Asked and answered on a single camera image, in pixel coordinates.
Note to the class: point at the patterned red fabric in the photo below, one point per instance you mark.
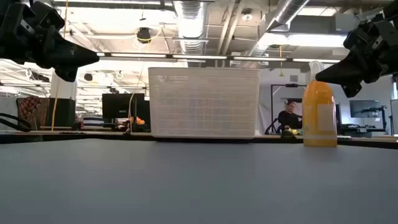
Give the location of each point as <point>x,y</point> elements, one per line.
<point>31,112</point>

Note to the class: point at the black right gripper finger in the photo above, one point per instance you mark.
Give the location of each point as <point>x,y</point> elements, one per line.
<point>345,70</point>
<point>352,90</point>

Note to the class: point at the white plastic laundry bin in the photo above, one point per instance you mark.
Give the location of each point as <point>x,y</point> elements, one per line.
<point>203,102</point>

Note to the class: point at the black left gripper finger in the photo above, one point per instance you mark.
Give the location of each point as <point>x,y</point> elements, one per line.
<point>66,75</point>
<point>71,55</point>

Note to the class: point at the person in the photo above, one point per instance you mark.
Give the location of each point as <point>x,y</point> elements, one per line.
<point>289,119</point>

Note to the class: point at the black and white pillar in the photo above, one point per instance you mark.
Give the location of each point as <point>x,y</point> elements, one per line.
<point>62,102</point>

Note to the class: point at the yellow and black tool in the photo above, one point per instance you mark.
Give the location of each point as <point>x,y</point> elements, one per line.
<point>289,133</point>

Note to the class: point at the wall-side monitor on arm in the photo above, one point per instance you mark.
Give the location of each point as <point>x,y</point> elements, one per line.
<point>363,109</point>

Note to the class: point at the orange spray bottle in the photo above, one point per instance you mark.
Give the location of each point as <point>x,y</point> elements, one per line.
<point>319,118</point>

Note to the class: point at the long ceiling light bar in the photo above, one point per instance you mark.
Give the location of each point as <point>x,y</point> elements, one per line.
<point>202,57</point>

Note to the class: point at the tan wooden desk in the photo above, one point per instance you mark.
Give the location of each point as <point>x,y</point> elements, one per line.
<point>93,134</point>

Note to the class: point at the black metal stand frame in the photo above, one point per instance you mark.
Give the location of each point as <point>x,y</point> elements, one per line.
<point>273,102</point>

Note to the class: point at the black computer monitor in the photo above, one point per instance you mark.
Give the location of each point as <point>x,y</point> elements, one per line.
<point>121,105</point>

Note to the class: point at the silver ceiling air duct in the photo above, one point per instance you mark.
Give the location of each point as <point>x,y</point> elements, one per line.
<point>191,25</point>

